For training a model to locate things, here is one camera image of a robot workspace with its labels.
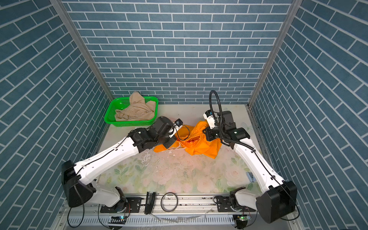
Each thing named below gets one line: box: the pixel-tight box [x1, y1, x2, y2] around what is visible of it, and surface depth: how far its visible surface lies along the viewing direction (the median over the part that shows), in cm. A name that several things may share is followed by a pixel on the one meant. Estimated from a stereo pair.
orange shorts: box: [153, 120, 222, 159], surface depth 86 cm
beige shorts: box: [115, 91, 157, 122], surface depth 113 cm
